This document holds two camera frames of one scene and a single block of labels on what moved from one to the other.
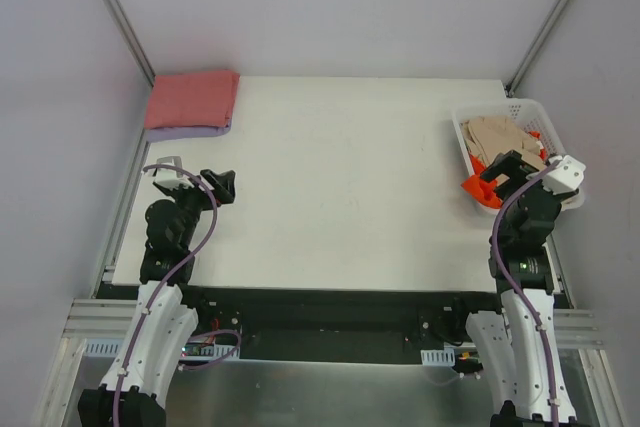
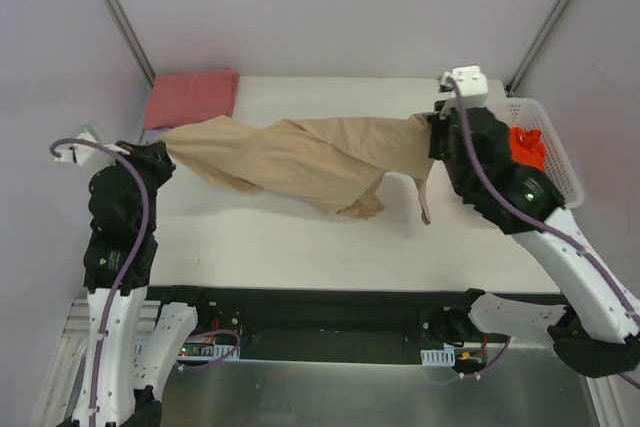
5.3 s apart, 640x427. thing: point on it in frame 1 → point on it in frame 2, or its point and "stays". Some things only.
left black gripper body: x=211 y=187 → x=153 y=159
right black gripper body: x=516 y=176 → x=439 y=136
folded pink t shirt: x=203 y=99 stays
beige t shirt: x=492 y=135 → x=338 y=165
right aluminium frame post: x=558 y=8 stays
